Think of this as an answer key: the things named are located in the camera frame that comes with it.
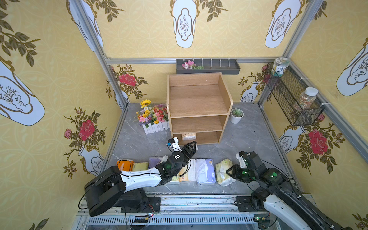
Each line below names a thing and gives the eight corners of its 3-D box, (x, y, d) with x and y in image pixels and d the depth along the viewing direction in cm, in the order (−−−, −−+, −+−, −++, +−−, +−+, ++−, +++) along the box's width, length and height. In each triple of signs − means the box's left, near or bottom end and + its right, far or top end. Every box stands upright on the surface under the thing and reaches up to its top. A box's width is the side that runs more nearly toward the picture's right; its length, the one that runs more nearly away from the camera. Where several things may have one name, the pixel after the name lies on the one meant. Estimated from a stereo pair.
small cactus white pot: (230, 123, 110) (233, 115, 103) (228, 117, 115) (231, 108, 107) (241, 123, 110) (245, 115, 103) (239, 117, 115) (242, 108, 107)
